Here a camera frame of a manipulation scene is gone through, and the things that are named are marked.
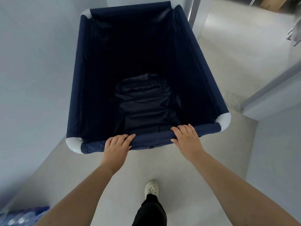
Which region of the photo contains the person's right hand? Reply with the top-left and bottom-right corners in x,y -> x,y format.
170,124 -> 206,163

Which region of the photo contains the person's left hand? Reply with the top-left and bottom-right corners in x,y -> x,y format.
101,134 -> 136,174

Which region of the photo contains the navy fabric laundry cart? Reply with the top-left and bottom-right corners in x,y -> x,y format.
66,1 -> 231,154

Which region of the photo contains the person's right forearm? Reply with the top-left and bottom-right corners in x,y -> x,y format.
188,149 -> 300,226

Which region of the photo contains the person's left forearm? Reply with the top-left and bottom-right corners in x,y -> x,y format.
35,163 -> 117,226

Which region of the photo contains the white clog shoe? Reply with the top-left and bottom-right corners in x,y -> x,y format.
144,181 -> 159,197

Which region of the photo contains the dark folded fabric bag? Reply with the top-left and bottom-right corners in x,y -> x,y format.
114,73 -> 183,137

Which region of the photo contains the person's black trouser leg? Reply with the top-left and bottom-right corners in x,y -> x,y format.
132,194 -> 167,226

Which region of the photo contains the grey door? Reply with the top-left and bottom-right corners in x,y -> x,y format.
241,66 -> 301,121

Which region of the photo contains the pack of water bottles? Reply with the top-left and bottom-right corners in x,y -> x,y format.
0,206 -> 50,226

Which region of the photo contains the brown cardboard box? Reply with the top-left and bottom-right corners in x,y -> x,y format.
260,0 -> 283,10

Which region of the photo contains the metal door frame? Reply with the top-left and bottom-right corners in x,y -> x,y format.
185,0 -> 203,29

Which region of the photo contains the silver metal handle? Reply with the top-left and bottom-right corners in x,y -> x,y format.
286,12 -> 301,47

